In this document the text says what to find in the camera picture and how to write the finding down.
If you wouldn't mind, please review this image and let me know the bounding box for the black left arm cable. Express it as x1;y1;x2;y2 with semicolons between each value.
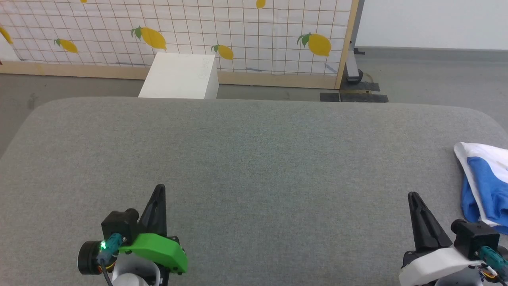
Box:
98;234;123;286

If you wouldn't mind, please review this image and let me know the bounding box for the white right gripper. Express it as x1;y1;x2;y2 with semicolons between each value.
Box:
398;192;484;286

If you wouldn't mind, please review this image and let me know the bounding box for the black floor tape patch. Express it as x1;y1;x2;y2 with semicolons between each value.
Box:
320;81;389;103

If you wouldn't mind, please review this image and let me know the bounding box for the grey fabric sofa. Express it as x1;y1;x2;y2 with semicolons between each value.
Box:
0;97;508;286

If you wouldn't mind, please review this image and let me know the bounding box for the blue and white garment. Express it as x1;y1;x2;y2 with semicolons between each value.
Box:
454;142;508;236

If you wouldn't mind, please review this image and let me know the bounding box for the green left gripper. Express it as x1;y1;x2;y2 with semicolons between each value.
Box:
118;184;189;274

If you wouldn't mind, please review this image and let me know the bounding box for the white box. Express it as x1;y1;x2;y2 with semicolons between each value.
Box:
138;52;219;100

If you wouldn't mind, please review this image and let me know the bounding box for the grey panel stand with caster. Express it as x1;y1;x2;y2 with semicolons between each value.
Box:
344;0;366;85

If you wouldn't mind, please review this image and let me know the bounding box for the lemon print grid panel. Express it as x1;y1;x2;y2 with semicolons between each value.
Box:
0;0;360;90

